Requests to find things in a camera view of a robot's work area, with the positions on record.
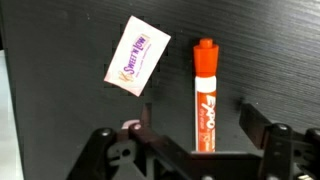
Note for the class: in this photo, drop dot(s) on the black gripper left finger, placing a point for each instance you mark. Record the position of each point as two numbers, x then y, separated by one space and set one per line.
146 115

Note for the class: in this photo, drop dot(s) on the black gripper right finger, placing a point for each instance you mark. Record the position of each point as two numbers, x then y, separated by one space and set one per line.
253 123

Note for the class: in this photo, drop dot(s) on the red dry erase marker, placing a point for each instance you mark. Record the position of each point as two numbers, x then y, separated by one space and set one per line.
205 81

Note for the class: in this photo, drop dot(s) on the pink sweetener packet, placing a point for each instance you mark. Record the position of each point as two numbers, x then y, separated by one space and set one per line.
136 56

